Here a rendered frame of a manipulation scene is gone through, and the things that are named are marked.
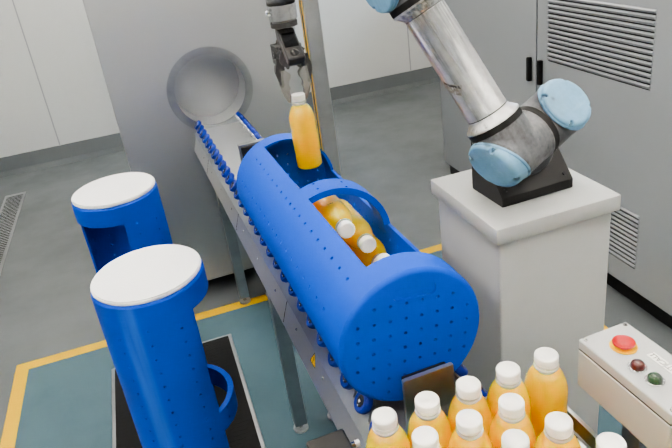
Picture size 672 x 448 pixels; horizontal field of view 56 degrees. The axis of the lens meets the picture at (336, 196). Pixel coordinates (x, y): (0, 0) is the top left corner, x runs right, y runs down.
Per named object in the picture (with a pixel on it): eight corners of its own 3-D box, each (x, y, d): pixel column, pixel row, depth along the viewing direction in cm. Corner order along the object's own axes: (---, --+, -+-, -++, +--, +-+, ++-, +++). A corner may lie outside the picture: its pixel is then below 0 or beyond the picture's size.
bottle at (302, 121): (313, 169, 176) (302, 105, 169) (292, 167, 180) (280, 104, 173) (326, 160, 182) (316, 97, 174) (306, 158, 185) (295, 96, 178)
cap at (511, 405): (528, 408, 98) (528, 399, 97) (518, 425, 95) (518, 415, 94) (504, 399, 100) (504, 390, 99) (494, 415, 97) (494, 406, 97)
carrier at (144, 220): (150, 367, 269) (126, 417, 243) (91, 178, 232) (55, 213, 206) (216, 363, 266) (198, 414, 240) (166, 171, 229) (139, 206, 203)
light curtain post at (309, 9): (358, 328, 300) (305, -57, 228) (362, 335, 294) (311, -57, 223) (345, 332, 298) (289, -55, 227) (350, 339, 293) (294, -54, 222)
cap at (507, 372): (491, 373, 106) (491, 365, 105) (514, 368, 106) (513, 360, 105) (502, 389, 102) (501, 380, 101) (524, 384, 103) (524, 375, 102)
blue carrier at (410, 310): (328, 214, 202) (326, 127, 191) (475, 383, 126) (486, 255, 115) (239, 228, 193) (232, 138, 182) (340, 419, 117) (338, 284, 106)
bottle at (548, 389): (533, 464, 110) (533, 381, 103) (518, 434, 117) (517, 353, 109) (572, 457, 111) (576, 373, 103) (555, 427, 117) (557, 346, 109)
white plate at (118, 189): (91, 175, 231) (92, 178, 232) (56, 209, 206) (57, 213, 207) (164, 168, 228) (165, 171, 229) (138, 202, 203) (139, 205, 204)
